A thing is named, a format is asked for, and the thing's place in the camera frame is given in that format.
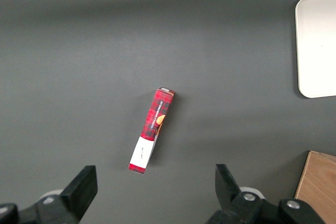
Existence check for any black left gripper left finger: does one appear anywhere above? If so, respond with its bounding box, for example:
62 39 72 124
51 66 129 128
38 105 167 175
0 165 99 224

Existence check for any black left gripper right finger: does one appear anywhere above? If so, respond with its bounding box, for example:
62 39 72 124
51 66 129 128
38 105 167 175
207 164 326 224

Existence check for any beige plastic tray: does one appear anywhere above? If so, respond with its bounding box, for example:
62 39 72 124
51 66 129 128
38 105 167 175
295 0 336 99

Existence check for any brown wooden board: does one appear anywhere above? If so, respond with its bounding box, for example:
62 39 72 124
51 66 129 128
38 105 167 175
293 150 336 224

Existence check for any red plaid shortbread box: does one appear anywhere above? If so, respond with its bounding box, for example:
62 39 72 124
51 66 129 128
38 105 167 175
128 87 176 176

